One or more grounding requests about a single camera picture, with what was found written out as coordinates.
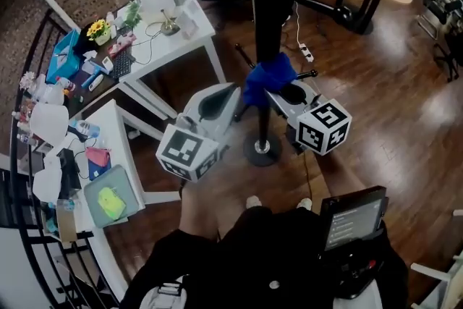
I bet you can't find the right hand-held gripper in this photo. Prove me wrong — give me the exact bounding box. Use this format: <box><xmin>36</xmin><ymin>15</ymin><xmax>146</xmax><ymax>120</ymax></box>
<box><xmin>266</xmin><ymin>80</ymin><xmax>352</xmax><ymax>156</ymax></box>

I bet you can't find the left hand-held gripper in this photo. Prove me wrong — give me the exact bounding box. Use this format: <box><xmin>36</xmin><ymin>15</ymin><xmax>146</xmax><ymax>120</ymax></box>
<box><xmin>155</xmin><ymin>82</ymin><xmax>242</xmax><ymax>182</ymax></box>

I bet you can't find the blue cloth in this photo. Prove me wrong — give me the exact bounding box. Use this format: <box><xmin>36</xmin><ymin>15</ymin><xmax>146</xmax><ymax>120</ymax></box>
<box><xmin>242</xmin><ymin>52</ymin><xmax>298</xmax><ymax>108</ymax></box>

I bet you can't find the black coat rack stand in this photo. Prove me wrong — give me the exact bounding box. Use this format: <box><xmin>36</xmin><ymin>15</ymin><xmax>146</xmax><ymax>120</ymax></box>
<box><xmin>46</xmin><ymin>0</ymin><xmax>354</xmax><ymax>168</ymax></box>

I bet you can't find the person's left forearm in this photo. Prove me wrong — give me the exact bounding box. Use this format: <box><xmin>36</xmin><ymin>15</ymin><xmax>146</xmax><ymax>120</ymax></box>
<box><xmin>179</xmin><ymin>169</ymin><xmax>247</xmax><ymax>240</ymax></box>

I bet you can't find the person's right forearm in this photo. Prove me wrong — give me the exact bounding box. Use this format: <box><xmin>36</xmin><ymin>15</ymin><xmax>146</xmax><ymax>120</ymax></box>
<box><xmin>318</xmin><ymin>151</ymin><xmax>366</xmax><ymax>200</ymax></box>

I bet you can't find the white table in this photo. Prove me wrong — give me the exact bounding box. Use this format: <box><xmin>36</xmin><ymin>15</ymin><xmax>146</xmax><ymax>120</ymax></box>
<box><xmin>117</xmin><ymin>0</ymin><xmax>227</xmax><ymax>120</ymax></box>
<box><xmin>39</xmin><ymin>99</ymin><xmax>182</xmax><ymax>301</ymax></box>

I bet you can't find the paper card stand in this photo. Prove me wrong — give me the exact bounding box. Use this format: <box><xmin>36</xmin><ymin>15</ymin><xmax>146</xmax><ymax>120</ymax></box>
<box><xmin>179</xmin><ymin>12</ymin><xmax>199</xmax><ymax>40</ymax></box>

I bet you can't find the black keyboard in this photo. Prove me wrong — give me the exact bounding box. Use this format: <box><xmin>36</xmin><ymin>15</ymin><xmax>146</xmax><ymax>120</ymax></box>
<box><xmin>111</xmin><ymin>48</ymin><xmax>135</xmax><ymax>80</ymax></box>

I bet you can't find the green tray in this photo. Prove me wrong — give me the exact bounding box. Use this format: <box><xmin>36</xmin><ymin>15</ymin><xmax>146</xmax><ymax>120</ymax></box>
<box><xmin>83</xmin><ymin>164</ymin><xmax>140</xmax><ymax>229</ymax></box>

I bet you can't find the pink pouch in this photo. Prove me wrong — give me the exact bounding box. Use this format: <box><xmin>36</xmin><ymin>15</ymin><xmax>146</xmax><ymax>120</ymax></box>
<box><xmin>85</xmin><ymin>147</ymin><xmax>112</xmax><ymax>167</ymax></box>

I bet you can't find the small green plant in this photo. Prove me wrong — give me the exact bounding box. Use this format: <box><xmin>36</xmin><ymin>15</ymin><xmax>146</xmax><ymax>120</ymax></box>
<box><xmin>124</xmin><ymin>0</ymin><xmax>143</xmax><ymax>28</ymax></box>

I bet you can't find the clear plastic water bottle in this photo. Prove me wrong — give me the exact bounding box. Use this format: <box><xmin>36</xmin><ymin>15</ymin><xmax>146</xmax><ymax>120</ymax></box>
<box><xmin>48</xmin><ymin>198</ymin><xmax>76</xmax><ymax>212</ymax></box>
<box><xmin>68</xmin><ymin>119</ymin><xmax>101</xmax><ymax>137</ymax></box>

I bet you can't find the blue notebook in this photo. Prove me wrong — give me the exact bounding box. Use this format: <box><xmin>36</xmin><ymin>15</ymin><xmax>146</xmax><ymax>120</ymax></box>
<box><xmin>88</xmin><ymin>159</ymin><xmax>112</xmax><ymax>181</ymax></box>

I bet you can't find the dark brown table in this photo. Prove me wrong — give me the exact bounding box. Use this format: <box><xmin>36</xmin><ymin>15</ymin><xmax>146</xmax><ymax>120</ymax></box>
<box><xmin>63</xmin><ymin>35</ymin><xmax>126</xmax><ymax>120</ymax></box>

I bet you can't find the black chest-mounted screen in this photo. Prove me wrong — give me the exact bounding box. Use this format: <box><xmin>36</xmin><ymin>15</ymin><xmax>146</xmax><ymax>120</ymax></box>
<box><xmin>318</xmin><ymin>185</ymin><xmax>390</xmax><ymax>254</ymax></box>

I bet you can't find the yellow-green rag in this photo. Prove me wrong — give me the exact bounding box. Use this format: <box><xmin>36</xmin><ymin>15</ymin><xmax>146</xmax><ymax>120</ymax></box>
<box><xmin>97</xmin><ymin>187</ymin><xmax>127</xmax><ymax>221</ymax></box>

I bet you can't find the yellow sunflower pot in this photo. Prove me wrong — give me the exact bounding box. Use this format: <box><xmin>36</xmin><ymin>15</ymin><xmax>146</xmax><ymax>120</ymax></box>
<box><xmin>86</xmin><ymin>19</ymin><xmax>111</xmax><ymax>46</ymax></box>

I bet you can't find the black box device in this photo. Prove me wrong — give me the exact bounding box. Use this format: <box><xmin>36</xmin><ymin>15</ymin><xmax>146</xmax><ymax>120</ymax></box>
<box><xmin>57</xmin><ymin>148</ymin><xmax>82</xmax><ymax>191</ymax></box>

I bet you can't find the person's black shirt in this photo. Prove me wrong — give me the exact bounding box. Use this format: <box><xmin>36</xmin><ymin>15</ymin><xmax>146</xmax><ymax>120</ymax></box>
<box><xmin>121</xmin><ymin>206</ymin><xmax>409</xmax><ymax>309</ymax></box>

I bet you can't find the blue plastic bin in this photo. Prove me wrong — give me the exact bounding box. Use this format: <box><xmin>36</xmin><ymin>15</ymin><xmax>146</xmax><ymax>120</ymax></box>
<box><xmin>46</xmin><ymin>28</ymin><xmax>81</xmax><ymax>85</ymax></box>

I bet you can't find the white lamp black base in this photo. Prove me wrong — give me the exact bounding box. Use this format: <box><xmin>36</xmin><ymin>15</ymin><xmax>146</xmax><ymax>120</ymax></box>
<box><xmin>29</xmin><ymin>103</ymin><xmax>88</xmax><ymax>148</ymax></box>

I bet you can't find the white crumpled lampshade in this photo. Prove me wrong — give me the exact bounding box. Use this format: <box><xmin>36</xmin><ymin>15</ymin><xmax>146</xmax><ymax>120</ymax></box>
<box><xmin>32</xmin><ymin>155</ymin><xmax>63</xmax><ymax>203</ymax></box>

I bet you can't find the brown cardboard box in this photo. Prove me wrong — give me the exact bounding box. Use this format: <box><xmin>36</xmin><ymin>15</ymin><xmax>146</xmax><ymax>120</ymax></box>
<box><xmin>56</xmin><ymin>206</ymin><xmax>79</xmax><ymax>243</ymax></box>

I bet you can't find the pink flowers white vase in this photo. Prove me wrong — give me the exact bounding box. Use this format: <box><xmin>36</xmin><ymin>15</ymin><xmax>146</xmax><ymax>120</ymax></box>
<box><xmin>18</xmin><ymin>71</ymin><xmax>39</xmax><ymax>91</ymax></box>

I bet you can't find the black stair railing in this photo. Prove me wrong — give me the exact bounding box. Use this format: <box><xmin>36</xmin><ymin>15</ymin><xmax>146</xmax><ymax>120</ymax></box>
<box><xmin>9</xmin><ymin>9</ymin><xmax>120</xmax><ymax>309</ymax></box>

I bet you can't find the black cabinet green light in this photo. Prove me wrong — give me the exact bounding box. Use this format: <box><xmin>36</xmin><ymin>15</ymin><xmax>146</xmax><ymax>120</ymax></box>
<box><xmin>0</xmin><ymin>168</ymin><xmax>15</xmax><ymax>228</ymax></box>

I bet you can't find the white power strip with cable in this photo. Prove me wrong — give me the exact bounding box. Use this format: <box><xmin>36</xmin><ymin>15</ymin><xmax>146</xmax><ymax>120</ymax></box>
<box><xmin>294</xmin><ymin>0</ymin><xmax>315</xmax><ymax>63</ymax></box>

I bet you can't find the black floor cable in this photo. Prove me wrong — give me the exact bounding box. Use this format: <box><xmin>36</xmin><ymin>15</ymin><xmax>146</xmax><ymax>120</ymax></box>
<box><xmin>302</xmin><ymin>151</ymin><xmax>316</xmax><ymax>202</ymax></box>

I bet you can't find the black chest mount rig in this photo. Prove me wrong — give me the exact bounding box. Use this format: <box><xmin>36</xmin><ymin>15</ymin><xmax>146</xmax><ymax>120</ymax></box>
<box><xmin>318</xmin><ymin>245</ymin><xmax>390</xmax><ymax>300</ymax></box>

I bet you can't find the white chest harness strap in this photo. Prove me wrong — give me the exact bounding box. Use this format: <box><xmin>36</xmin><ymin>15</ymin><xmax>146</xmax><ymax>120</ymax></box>
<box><xmin>139</xmin><ymin>274</ymin><xmax>189</xmax><ymax>309</ymax></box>

